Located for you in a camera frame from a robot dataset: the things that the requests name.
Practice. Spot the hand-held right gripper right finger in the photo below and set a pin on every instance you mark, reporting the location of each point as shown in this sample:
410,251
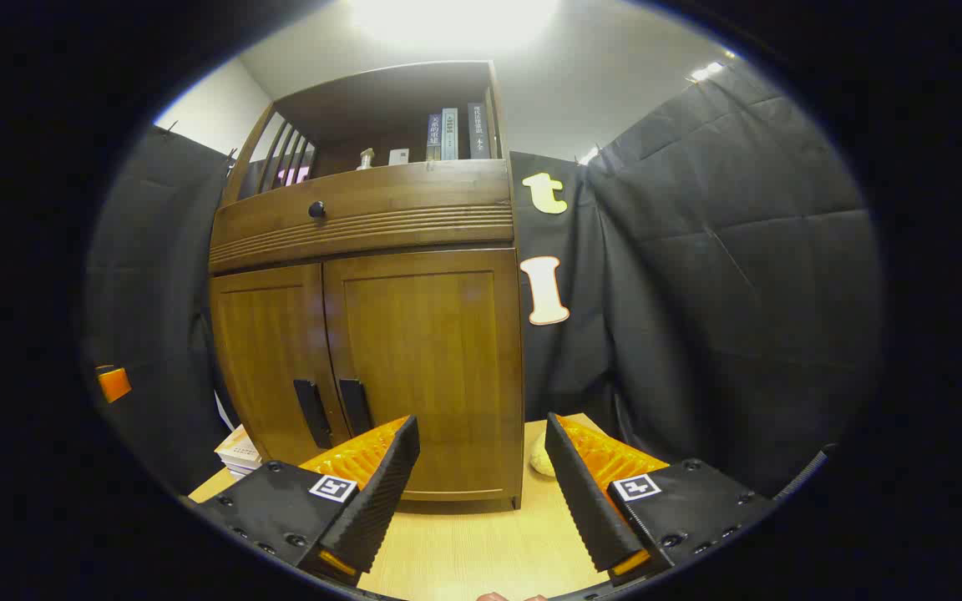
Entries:
585,501

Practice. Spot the black backdrop cloth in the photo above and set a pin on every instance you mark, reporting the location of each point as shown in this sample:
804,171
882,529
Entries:
740,250

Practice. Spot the small pump bottle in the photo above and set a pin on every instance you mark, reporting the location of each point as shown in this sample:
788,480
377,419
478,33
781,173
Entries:
366,160

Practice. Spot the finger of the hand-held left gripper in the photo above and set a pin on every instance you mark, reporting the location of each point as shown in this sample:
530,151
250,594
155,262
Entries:
113,384

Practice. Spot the small white box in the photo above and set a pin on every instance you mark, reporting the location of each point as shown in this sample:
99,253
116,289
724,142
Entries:
398,157

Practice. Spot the wooden double-door shoe cabinet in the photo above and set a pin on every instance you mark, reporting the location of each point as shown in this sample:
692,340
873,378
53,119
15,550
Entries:
381,92

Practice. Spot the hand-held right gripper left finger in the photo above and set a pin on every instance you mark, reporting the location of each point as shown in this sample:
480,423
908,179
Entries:
381,492

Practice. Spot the stack of books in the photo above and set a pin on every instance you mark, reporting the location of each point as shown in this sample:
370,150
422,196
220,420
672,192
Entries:
239,455

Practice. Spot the round yellow plush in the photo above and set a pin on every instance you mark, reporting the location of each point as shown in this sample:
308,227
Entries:
541,459

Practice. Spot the grey book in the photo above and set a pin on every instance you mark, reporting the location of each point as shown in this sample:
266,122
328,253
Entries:
450,133

